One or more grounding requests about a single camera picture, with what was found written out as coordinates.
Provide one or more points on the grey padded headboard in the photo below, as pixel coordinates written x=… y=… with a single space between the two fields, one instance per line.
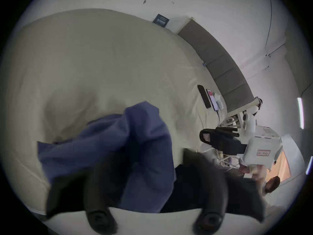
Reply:
x=220 y=65

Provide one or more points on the bed with beige sheet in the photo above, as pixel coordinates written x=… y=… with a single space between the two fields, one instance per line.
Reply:
x=97 y=57

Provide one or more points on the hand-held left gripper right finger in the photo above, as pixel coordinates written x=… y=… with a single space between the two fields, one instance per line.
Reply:
x=220 y=192

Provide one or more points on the dark blue card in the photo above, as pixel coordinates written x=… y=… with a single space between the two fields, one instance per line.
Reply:
x=160 y=20

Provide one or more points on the person's body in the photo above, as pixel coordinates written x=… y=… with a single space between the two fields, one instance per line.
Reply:
x=271 y=185

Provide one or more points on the dark blue shirt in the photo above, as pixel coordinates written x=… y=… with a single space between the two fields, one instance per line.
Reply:
x=146 y=141

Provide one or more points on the person's right hand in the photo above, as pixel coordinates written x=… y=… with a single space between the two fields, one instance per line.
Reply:
x=249 y=170

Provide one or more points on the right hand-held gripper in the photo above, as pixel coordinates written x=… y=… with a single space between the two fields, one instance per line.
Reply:
x=261 y=150

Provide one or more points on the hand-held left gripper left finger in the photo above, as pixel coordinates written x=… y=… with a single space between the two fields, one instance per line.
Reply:
x=102 y=185

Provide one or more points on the white device on stand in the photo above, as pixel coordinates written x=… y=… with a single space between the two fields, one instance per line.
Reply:
x=251 y=117

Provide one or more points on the phone with red screen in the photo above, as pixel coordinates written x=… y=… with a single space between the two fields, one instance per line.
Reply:
x=212 y=99

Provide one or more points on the black phone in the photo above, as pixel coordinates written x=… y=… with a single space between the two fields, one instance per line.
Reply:
x=203 y=96

